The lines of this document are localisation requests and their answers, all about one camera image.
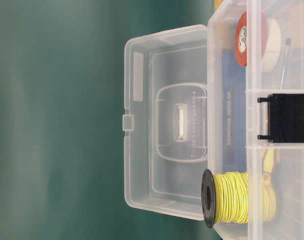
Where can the clear plastic toolbox lid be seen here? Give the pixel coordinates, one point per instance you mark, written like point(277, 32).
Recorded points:
point(165, 121)

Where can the clear plastic toolbox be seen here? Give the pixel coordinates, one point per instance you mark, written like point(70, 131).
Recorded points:
point(286, 77)

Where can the black toolbox latch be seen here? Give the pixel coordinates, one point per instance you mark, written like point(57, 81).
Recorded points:
point(285, 118)

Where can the blue flat box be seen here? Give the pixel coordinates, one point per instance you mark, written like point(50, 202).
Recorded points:
point(234, 114)

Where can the red tape roll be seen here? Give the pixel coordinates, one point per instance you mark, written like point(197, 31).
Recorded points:
point(241, 38)

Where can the white tape roll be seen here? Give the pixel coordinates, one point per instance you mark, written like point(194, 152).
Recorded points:
point(273, 46)

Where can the yellow wire spool black flange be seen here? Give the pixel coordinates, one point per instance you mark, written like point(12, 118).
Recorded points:
point(224, 198)

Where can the yellow handled pliers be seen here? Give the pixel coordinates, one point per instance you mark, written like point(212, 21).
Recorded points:
point(270, 165)

